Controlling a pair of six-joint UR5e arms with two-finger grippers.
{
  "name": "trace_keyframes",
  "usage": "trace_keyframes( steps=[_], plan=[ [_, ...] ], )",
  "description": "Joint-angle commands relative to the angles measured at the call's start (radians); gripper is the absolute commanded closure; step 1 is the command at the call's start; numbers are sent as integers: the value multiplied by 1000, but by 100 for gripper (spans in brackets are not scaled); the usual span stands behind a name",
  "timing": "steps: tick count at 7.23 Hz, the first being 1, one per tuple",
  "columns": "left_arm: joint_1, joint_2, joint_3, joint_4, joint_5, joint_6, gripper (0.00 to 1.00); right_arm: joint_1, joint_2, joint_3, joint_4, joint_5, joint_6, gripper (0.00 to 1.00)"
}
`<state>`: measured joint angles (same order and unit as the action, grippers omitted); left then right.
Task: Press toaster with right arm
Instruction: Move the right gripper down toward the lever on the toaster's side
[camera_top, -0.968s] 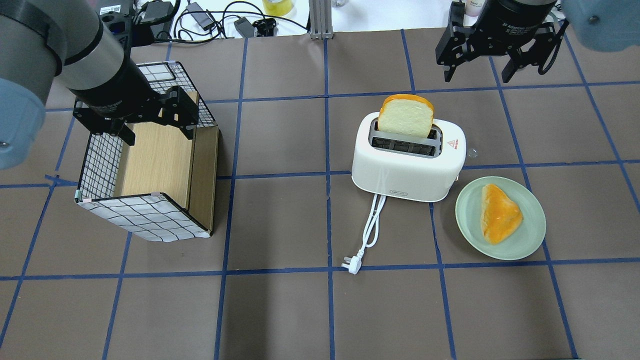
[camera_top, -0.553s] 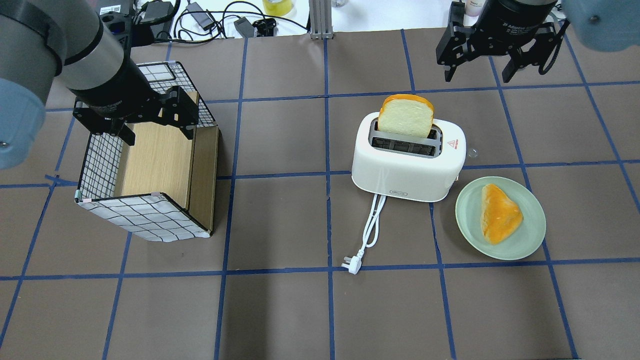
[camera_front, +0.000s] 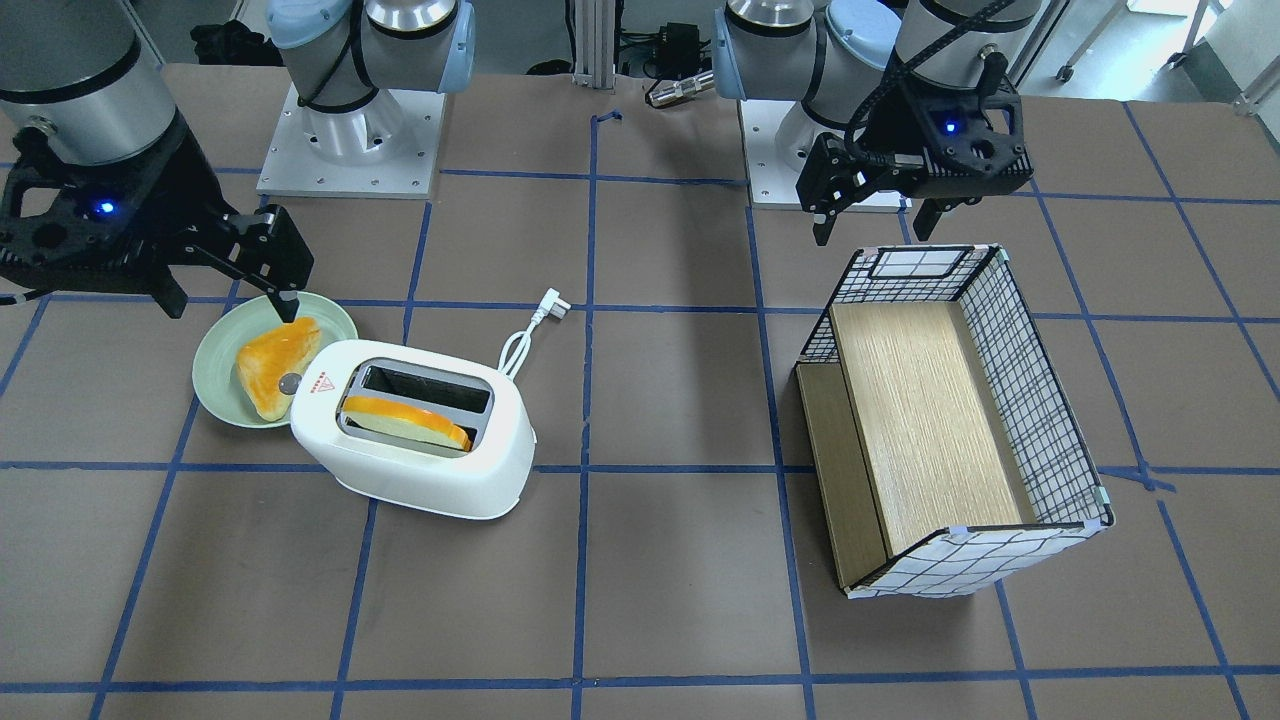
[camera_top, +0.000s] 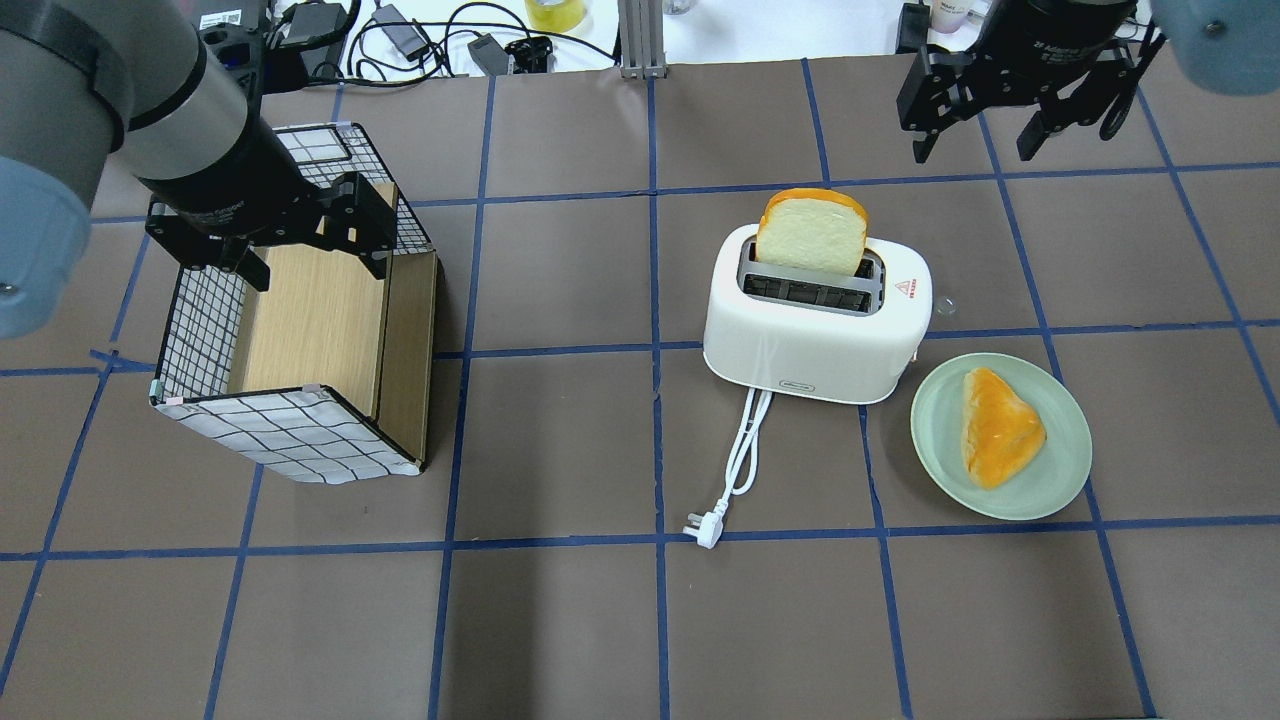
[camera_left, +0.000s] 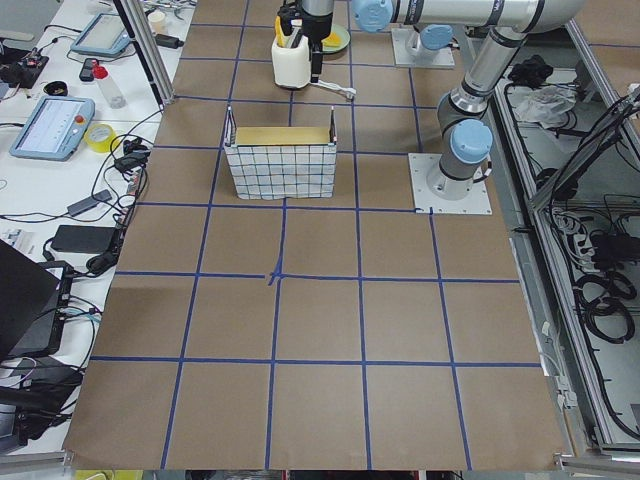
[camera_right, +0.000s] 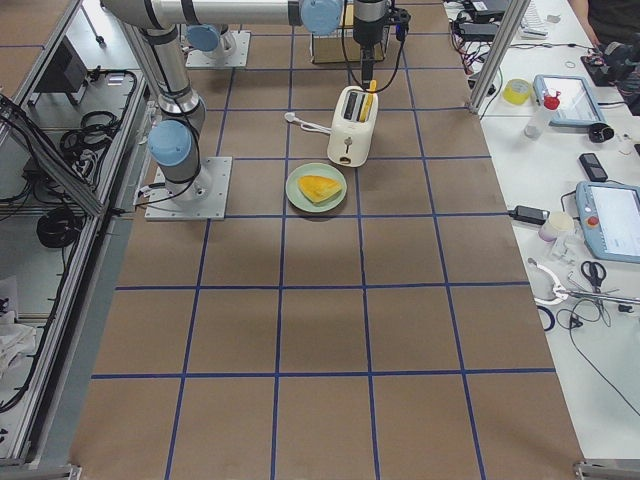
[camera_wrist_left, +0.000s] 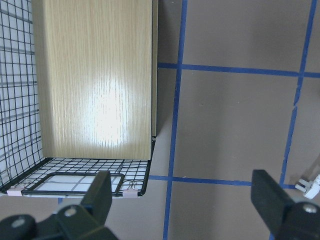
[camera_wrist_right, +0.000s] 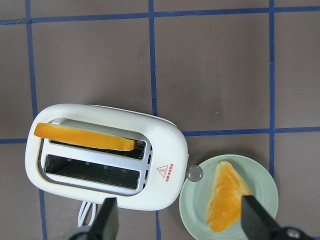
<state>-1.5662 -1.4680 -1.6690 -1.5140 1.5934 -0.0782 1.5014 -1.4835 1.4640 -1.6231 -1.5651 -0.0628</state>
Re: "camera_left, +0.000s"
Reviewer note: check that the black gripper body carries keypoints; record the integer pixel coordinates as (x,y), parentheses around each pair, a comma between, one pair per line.
(316,31)

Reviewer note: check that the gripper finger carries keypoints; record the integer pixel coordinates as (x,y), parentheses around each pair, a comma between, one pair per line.
(316,61)

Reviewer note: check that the white toaster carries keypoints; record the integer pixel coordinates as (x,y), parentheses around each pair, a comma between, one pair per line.
(291,66)

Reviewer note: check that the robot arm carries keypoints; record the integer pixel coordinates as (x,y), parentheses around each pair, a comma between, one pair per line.
(430,38)
(509,23)

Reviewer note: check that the bread slice in toaster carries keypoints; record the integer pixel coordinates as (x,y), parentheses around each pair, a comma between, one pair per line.
(280,36)

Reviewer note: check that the bread slice on plate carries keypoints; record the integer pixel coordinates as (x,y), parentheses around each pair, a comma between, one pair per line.
(332,42)

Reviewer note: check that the green plate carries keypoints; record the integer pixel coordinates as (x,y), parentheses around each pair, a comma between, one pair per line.
(345,38)

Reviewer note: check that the white paper cup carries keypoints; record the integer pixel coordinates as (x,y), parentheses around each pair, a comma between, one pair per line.
(158,22)

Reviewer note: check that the blue teach pendant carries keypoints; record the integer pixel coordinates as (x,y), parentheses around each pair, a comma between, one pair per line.
(104,36)
(55,128)

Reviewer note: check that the clear bottle red cap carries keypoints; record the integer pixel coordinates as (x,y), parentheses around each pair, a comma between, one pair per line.
(108,87)

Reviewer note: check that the yellow tape roll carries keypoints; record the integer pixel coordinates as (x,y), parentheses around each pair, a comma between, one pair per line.
(101,138)

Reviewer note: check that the black power adapter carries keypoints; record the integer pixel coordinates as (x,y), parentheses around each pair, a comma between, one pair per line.
(82,239)

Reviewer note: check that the black laptop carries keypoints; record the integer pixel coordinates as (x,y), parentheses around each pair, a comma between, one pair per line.
(33,297)

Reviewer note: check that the checkered wire basket wooden shelf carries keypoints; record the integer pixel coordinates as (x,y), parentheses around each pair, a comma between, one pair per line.
(272,163)

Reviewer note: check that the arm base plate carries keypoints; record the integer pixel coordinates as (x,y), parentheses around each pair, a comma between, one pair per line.
(442,59)
(435,193)

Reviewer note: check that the aluminium frame post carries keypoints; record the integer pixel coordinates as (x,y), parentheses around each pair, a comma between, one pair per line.
(140,33)

